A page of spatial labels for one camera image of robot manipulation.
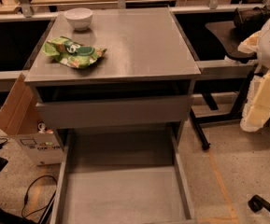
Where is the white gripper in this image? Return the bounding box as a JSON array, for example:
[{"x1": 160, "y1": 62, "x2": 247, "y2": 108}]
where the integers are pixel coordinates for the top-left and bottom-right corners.
[{"x1": 237, "y1": 31, "x2": 270, "y2": 128}]

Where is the green rice chip bag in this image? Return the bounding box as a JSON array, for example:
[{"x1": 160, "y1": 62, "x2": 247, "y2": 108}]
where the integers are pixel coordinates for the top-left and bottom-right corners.
[{"x1": 43, "y1": 36, "x2": 107, "y2": 69}]

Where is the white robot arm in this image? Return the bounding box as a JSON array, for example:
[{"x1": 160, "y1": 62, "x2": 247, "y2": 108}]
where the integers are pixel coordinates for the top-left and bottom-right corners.
[{"x1": 238, "y1": 18, "x2": 270, "y2": 132}]

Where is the dark bag on table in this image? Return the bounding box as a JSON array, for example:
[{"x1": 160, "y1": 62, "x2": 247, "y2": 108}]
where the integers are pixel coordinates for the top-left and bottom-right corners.
[{"x1": 234, "y1": 7, "x2": 270, "y2": 32}]

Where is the grey top drawer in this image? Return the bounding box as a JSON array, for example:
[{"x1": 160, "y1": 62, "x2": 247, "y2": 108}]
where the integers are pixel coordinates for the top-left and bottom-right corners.
[{"x1": 36, "y1": 95, "x2": 192, "y2": 129}]

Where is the grey drawer cabinet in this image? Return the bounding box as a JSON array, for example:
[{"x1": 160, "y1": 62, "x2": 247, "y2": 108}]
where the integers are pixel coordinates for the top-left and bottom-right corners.
[{"x1": 25, "y1": 8, "x2": 201, "y2": 137}]

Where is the open grey middle drawer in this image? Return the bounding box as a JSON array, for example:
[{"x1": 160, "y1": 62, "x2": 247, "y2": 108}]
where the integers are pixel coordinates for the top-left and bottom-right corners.
[{"x1": 50, "y1": 128, "x2": 197, "y2": 224}]

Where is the white ceramic bowl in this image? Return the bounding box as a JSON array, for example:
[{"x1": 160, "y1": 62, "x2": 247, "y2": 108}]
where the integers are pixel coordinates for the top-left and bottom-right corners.
[{"x1": 64, "y1": 7, "x2": 92, "y2": 31}]

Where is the open cardboard box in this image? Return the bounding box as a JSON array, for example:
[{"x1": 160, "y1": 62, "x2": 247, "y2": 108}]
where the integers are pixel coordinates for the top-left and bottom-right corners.
[{"x1": 0, "y1": 74, "x2": 64, "y2": 165}]

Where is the black power cable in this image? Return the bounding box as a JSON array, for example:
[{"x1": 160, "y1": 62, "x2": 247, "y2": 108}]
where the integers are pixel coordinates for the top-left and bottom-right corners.
[{"x1": 0, "y1": 175, "x2": 58, "y2": 220}]

